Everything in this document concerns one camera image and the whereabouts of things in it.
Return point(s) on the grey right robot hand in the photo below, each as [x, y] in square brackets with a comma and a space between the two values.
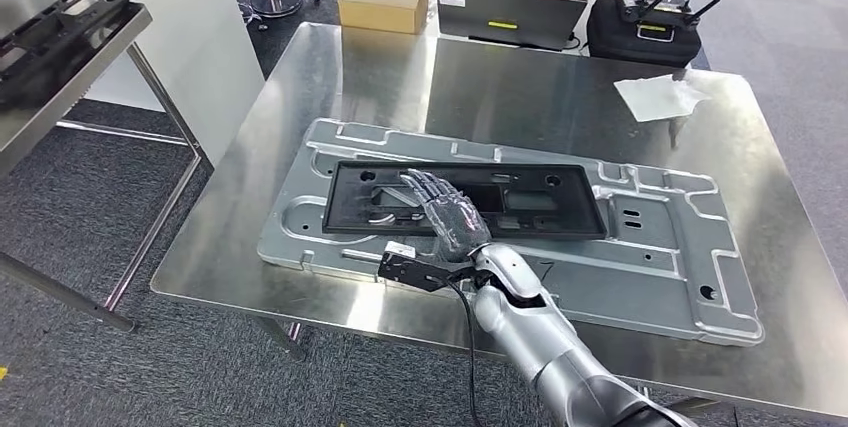
[450, 225]

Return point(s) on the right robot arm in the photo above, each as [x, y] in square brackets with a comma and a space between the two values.
[530, 324]

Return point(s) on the steel workbench table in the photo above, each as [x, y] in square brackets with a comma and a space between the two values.
[371, 93]

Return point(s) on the grey laptop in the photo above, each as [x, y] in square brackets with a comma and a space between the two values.
[510, 13]

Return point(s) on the black carrying case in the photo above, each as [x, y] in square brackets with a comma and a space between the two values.
[636, 46]

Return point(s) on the black device with antennas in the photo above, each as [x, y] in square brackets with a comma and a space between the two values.
[652, 13]

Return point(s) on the white cloth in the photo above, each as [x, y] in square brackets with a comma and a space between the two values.
[656, 99]

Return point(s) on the grey stamped metal plate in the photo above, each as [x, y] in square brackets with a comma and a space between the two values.
[662, 265]

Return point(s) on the white cabinet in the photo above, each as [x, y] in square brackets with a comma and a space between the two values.
[199, 26]

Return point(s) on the steel side table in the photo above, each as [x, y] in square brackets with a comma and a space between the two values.
[79, 79]

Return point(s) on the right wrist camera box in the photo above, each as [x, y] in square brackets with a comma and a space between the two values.
[411, 272]

